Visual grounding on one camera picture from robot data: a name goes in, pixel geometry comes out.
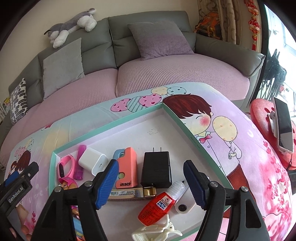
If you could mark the red stool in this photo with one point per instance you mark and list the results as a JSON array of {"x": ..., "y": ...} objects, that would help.
[{"x": 259, "y": 112}]

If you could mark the white hair claw clip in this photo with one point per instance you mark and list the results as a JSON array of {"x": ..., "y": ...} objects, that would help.
[{"x": 156, "y": 232}]

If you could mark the grey sofa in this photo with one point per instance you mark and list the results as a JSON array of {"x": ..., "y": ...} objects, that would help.
[{"x": 111, "y": 44}]

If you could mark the cartoon couple table cloth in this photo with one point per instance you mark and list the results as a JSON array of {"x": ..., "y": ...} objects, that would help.
[{"x": 222, "y": 132}]

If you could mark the gold black patterned lighter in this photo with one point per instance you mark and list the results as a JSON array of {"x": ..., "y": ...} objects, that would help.
[{"x": 132, "y": 194}]

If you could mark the pink sofa seat cover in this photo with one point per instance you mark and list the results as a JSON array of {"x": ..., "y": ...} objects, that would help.
[{"x": 131, "y": 77}]

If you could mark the teal white tray box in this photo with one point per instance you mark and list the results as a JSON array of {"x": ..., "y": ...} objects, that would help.
[{"x": 152, "y": 129}]

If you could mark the patterned black white cushion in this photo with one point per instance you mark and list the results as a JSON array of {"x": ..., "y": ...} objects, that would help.
[{"x": 19, "y": 105}]

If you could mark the phone on stand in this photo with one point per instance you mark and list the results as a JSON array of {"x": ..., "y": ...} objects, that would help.
[{"x": 281, "y": 126}]

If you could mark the white small device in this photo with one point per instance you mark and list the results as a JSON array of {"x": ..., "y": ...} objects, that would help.
[{"x": 186, "y": 202}]

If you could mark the left hand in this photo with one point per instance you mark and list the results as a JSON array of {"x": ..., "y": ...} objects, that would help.
[{"x": 17, "y": 219}]

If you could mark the pink puppy toy figure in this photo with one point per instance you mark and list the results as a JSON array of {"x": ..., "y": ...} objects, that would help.
[{"x": 69, "y": 183}]

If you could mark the purple grey cushion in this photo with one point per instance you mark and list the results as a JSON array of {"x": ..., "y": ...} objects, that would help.
[{"x": 158, "y": 39}]

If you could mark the white charger adapter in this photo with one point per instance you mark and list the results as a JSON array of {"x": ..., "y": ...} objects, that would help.
[{"x": 93, "y": 161}]

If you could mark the patterned curtain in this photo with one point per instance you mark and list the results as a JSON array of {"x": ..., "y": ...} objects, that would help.
[{"x": 229, "y": 15}]

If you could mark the pink wristband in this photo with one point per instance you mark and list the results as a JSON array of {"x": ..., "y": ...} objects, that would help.
[{"x": 66, "y": 167}]

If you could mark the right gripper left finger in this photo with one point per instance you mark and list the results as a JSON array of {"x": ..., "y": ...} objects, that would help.
[{"x": 56, "y": 221}]

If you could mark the orange decorative item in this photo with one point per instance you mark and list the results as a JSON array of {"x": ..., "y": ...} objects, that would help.
[{"x": 209, "y": 26}]

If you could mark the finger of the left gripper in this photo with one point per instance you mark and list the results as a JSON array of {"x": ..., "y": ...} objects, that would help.
[
  {"x": 11, "y": 177},
  {"x": 27, "y": 174}
]

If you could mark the books beside sofa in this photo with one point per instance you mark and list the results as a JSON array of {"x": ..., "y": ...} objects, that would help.
[{"x": 5, "y": 107}]

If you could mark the husky plush toy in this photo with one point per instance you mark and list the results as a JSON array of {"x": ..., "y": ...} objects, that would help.
[{"x": 59, "y": 33}]

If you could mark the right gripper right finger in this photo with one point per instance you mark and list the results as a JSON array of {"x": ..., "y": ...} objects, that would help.
[{"x": 245, "y": 222}]

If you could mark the red glue bottle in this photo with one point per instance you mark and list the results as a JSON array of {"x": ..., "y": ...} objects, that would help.
[{"x": 159, "y": 206}]

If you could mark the red hanging ornament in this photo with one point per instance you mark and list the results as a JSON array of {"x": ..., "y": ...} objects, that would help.
[{"x": 254, "y": 26}]

